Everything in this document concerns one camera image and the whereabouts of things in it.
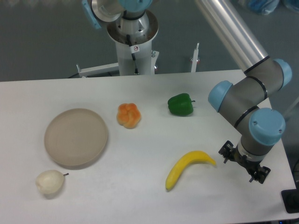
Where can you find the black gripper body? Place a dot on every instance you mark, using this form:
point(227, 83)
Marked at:
point(247, 160)

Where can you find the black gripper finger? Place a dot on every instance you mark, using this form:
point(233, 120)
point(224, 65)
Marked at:
point(227, 151)
point(259, 173)

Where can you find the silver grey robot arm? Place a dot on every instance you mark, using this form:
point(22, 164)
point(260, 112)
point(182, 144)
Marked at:
point(260, 128)

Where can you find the yellow banana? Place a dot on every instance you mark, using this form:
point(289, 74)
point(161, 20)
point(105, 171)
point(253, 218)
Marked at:
point(190, 158)

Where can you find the black device at table edge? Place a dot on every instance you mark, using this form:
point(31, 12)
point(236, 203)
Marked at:
point(291, 200)

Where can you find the green bell pepper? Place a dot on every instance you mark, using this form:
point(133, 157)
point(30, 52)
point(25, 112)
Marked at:
point(180, 105)

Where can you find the orange braided bread roll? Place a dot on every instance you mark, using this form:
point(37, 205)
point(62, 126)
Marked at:
point(128, 115)

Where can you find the blue plastic bag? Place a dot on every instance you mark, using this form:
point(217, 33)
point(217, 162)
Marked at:
point(262, 7)

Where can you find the beige round plate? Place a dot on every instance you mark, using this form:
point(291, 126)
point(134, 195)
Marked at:
point(75, 137)

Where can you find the pale white pear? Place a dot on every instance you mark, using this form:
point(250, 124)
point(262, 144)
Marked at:
point(50, 181)

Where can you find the white right frame post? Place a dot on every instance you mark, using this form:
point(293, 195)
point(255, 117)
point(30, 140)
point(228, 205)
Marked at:
point(195, 58)

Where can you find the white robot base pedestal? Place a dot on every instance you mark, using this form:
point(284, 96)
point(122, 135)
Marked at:
point(133, 41)

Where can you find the white left frame bracket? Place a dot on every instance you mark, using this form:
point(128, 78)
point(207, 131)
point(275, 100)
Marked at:
point(97, 70)

